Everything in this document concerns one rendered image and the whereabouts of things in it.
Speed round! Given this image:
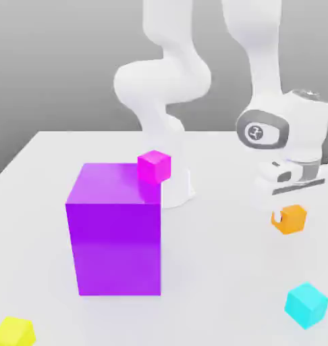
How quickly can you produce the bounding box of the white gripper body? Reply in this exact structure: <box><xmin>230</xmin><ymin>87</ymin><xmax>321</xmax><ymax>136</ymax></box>
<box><xmin>269</xmin><ymin>162</ymin><xmax>328</xmax><ymax>208</ymax></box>

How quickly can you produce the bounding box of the small orange cube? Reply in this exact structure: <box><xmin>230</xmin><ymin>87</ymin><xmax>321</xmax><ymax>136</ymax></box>
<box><xmin>271</xmin><ymin>204</ymin><xmax>308</xmax><ymax>235</ymax></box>

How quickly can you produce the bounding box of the small yellow cube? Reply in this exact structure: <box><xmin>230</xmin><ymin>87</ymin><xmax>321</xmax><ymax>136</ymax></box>
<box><xmin>0</xmin><ymin>316</ymin><xmax>37</xmax><ymax>346</ymax></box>

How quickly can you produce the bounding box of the small magenta cube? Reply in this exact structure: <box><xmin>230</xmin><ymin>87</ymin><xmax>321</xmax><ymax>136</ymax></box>
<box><xmin>137</xmin><ymin>149</ymin><xmax>172</xmax><ymax>185</ymax></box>

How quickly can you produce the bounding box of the small cyan cube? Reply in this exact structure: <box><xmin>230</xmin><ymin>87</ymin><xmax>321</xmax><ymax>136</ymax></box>
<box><xmin>284</xmin><ymin>281</ymin><xmax>328</xmax><ymax>330</ymax></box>

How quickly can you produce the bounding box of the large purple box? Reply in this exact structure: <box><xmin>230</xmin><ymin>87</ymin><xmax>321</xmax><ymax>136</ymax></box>
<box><xmin>65</xmin><ymin>162</ymin><xmax>162</xmax><ymax>297</ymax></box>

